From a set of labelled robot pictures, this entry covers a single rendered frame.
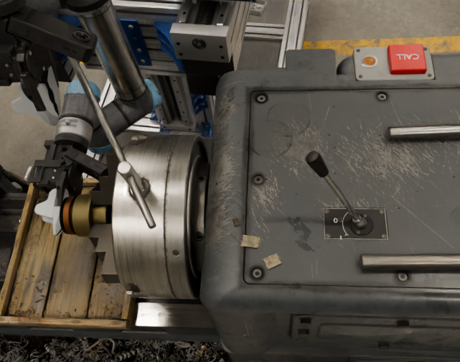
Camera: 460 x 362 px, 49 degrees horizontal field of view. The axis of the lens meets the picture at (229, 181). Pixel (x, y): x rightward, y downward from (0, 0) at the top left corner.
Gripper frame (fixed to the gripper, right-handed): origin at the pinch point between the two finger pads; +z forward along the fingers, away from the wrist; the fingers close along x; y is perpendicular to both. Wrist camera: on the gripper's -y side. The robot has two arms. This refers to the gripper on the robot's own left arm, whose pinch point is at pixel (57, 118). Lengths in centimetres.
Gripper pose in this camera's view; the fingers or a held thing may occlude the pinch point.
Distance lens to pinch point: 85.7
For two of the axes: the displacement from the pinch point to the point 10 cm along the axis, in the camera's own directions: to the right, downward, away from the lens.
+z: 0.7, 7.2, 6.9
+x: -0.8, 6.9, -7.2
